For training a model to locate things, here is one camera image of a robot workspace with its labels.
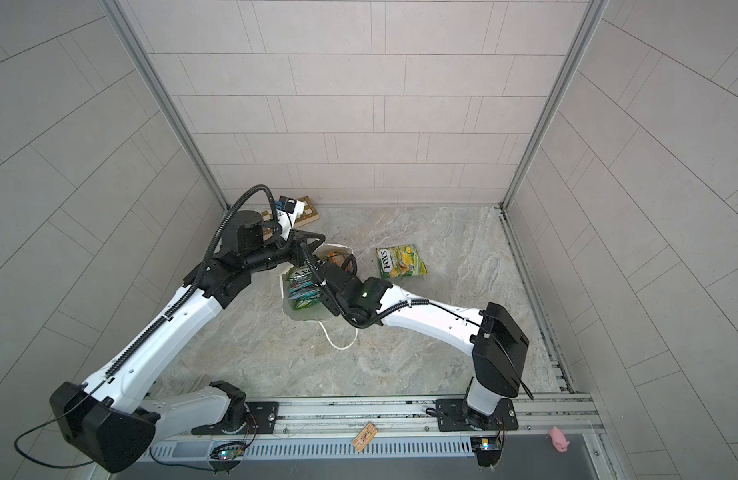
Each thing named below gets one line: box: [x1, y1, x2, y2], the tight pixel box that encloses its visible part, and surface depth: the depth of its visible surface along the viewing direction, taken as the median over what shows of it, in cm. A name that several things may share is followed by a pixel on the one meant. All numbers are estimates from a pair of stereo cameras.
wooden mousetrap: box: [352, 422, 378, 453], surface depth 69 cm
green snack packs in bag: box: [286, 267, 321, 310], surface depth 84 cm
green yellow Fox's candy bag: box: [376, 244, 428, 279], surface depth 99 cm
